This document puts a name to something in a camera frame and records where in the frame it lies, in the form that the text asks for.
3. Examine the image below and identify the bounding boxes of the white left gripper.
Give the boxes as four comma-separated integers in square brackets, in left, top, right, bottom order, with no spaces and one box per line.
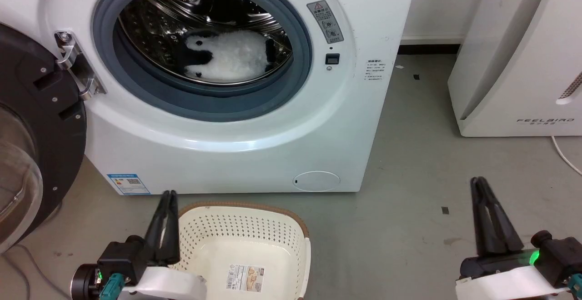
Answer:
[118,190,207,300]

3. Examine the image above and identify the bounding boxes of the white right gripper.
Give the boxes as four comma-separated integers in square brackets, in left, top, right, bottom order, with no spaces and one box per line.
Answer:
[456,177,570,300]

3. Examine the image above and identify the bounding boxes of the cream perforated laundry basket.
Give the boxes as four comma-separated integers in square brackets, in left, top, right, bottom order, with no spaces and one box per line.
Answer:
[170,201,312,300]

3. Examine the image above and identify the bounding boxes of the paper label on basket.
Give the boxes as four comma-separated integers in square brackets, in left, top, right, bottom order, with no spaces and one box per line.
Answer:
[226,263,265,293]

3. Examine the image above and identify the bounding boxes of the white front-load washing machine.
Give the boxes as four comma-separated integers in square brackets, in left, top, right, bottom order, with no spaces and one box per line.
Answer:
[0,0,419,196]

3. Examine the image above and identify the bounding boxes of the black and white plush toy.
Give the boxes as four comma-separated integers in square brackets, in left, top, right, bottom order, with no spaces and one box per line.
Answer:
[176,29,276,82]

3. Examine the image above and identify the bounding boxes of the blue energy label sticker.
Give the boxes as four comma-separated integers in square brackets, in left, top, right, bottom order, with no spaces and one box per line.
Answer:
[106,173,152,196]

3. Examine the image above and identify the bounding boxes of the dark round washer door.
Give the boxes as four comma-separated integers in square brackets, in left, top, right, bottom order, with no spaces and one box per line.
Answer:
[0,23,87,255]

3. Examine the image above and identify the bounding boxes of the grey rubber door gasket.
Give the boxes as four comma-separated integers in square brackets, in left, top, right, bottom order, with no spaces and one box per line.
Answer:
[92,0,314,123]

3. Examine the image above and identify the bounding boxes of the oval filter cover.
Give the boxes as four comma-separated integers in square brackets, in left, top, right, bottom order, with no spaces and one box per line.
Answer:
[292,170,341,193]

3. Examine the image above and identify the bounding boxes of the white Feelbird appliance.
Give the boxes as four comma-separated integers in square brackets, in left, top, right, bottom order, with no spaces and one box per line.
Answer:
[447,0,582,138]

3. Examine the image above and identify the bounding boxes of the black baseboard strip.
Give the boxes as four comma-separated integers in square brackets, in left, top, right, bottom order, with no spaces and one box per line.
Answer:
[397,44,461,55]

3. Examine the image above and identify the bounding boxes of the metal door hinge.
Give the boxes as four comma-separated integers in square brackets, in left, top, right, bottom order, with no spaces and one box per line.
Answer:
[54,30,108,101]

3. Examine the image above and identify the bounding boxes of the small printed text sticker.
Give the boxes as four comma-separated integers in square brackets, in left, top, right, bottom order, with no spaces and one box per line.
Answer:
[365,59,386,81]

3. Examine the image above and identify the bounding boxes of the stainless steel washer drum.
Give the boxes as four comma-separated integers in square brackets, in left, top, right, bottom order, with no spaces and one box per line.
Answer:
[118,0,294,85]

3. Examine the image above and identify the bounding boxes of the white power cable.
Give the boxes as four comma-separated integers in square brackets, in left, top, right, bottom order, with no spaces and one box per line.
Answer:
[551,136,582,176]

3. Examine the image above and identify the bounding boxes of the grey floor cable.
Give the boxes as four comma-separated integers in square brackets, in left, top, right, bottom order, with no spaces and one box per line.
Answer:
[0,244,70,300]

